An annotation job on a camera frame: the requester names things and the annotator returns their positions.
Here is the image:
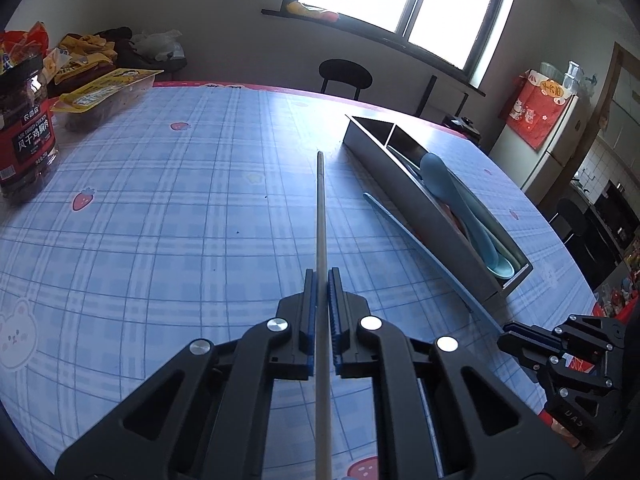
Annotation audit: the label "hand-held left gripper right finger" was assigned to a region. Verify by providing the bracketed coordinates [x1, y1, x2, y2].
[327, 267, 586, 480]

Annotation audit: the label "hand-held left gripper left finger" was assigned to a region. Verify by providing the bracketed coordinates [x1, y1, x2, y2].
[55, 268, 318, 480]

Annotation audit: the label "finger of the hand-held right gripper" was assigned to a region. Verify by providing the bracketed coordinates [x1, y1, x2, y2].
[552, 314, 628, 356]
[497, 321, 566, 376]

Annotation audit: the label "white spoon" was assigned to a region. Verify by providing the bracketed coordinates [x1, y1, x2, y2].
[480, 220, 526, 267]

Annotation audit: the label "beige chopstick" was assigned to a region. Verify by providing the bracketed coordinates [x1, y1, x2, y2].
[316, 150, 332, 480]

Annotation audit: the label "blue chopstick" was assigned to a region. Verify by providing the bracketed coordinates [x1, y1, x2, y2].
[363, 191, 506, 335]

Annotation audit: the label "pink spoon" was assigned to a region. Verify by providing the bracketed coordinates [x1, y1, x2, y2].
[440, 200, 470, 241]

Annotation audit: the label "metal perforated utensil tray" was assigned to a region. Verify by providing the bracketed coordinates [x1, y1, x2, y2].
[342, 114, 533, 308]

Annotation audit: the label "blue spoon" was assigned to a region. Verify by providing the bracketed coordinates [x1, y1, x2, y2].
[419, 152, 501, 268]

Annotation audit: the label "black kitchen appliance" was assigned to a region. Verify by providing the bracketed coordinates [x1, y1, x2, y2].
[597, 180, 640, 251]

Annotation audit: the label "blue plaid table mat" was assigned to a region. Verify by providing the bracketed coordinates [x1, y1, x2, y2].
[0, 85, 601, 480]

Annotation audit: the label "white refrigerator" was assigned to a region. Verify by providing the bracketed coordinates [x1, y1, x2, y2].
[487, 72, 583, 206]

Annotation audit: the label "red printed cloth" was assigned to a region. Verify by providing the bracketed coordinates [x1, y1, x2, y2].
[505, 70, 571, 151]

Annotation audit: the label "black folded rack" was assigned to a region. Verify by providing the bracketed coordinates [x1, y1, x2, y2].
[417, 76, 468, 121]

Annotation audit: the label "black round-back chair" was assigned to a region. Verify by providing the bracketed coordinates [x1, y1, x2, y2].
[319, 59, 373, 103]

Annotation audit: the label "clear plastic containers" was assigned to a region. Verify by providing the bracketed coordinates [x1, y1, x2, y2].
[539, 60, 598, 98]

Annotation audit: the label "yellow labelled snack tray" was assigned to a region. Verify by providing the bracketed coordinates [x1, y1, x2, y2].
[50, 67, 166, 133]

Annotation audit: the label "yellow and red packet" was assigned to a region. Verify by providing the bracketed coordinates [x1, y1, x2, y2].
[286, 1, 338, 23]

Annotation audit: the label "white plastic bag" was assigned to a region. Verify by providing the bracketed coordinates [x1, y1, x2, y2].
[130, 30, 183, 61]

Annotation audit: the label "dark jar with red label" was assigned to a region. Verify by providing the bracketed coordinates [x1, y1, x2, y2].
[0, 55, 61, 203]

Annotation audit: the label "dark cloth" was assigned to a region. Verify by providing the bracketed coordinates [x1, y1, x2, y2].
[95, 27, 136, 56]

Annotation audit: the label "yellow snack bags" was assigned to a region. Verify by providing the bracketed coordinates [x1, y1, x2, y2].
[42, 32, 118, 86]

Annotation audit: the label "red snack bag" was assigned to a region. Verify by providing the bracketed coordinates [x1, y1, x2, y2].
[0, 20, 51, 78]

